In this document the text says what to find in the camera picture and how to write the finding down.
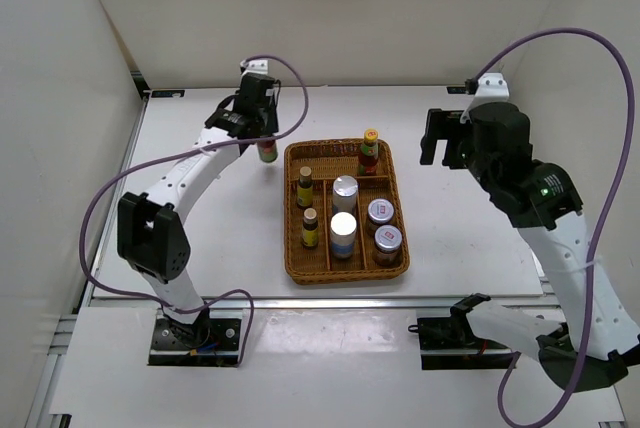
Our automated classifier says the front aluminium rail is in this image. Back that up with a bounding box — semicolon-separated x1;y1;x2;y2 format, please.
73;293;559;313

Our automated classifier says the left blue table label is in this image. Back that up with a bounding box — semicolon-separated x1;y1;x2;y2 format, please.
151;90;185;99

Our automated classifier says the green label sauce bottle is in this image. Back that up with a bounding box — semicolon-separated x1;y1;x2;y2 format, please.
257;140;278;164

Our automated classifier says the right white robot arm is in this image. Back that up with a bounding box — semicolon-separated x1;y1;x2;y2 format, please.
420;102;639;392

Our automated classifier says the brown jar white lid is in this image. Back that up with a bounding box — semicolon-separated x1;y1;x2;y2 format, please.
373;224;403;267
366;198;395;236

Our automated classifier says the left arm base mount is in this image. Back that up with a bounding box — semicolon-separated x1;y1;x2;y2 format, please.
147;309;255;368

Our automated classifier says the small yellow cork bottle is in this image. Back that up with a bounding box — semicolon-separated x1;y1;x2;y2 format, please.
297;166;313;209

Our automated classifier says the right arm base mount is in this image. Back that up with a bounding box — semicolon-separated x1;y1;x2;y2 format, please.
407;293;514;371

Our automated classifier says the right blue table label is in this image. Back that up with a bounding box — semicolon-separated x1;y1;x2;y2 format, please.
446;86;467;95

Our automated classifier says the red label sauce bottle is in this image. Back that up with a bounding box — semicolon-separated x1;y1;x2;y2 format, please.
358;129;379;176

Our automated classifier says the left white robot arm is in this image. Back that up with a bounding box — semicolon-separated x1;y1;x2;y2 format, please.
117;72;280;348

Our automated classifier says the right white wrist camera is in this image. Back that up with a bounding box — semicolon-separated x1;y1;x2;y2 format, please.
460;72;510;124

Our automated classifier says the blue table label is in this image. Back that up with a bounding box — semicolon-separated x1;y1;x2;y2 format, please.
151;90;185;99
446;86;467;95

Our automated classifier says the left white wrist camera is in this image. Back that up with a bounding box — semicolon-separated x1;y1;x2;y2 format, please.
240;58;269;75

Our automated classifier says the silver lid blue can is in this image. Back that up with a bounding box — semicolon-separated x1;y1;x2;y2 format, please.
330;212;357;259

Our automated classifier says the woven wicker divided basket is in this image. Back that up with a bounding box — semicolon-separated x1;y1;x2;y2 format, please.
284;138;410;285

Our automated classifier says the small brown cork bottle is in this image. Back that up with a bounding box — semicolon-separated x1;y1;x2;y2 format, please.
301;208;319;249

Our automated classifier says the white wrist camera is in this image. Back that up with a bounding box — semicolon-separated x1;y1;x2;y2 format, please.
460;72;510;124
240;58;269;75

